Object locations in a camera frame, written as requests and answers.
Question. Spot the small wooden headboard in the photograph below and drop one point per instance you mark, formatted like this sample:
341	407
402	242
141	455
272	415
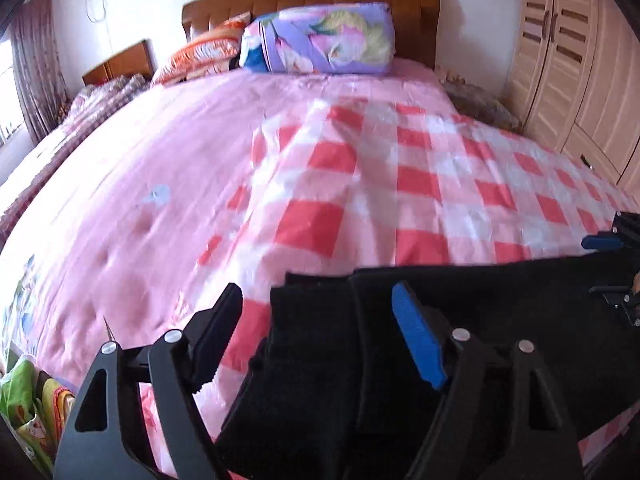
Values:
125	62

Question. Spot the purple floral folded quilt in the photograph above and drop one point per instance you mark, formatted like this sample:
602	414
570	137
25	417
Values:
320	35

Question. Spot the black pants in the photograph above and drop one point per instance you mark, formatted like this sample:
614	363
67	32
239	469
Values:
520	305

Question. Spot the pink checked blanket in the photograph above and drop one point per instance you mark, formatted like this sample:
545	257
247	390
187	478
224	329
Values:
200	160

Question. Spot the wooden bed headboard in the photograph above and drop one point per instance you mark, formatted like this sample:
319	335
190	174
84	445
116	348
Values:
220	7

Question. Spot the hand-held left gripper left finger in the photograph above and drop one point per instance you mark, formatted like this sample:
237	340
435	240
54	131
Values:
212	340

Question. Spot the colourful printed bag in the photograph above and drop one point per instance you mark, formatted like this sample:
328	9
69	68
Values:
35	405

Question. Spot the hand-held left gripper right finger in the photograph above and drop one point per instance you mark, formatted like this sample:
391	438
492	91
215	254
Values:
419	337

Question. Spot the orange patterned pillow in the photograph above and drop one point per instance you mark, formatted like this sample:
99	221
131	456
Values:
200	52

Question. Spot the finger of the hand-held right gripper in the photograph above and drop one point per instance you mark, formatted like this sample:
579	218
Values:
617	297
600	243

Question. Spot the brown crumpled cloth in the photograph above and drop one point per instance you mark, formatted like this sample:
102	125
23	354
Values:
475	97

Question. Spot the patterned window curtain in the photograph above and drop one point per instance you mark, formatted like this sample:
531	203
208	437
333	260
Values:
37	60

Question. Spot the light wooden wardrobe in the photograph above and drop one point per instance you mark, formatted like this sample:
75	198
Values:
565	50

